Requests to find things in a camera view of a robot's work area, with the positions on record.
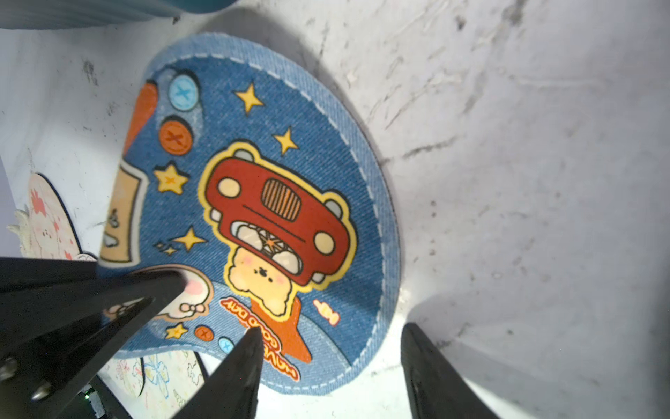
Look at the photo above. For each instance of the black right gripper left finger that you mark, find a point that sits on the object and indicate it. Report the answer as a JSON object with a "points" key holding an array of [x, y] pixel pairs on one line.
{"points": [[232, 390]]}

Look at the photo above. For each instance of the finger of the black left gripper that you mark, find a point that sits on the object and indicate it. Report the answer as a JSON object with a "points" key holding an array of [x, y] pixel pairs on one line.
{"points": [[55, 338], [19, 274]]}

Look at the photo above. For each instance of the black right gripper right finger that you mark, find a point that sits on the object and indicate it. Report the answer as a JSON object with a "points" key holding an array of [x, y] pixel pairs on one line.
{"points": [[435, 389]]}

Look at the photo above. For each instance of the pink rainbow circle coaster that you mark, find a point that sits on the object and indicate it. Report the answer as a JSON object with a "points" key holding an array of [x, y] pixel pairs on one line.
{"points": [[44, 228]]}

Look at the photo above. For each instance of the blue denim bear coaster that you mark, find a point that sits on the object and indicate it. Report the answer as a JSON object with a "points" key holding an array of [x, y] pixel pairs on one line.
{"points": [[248, 177]]}

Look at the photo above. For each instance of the cream butterfly coaster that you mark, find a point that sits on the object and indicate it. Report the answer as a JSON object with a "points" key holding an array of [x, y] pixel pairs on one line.
{"points": [[157, 385]]}

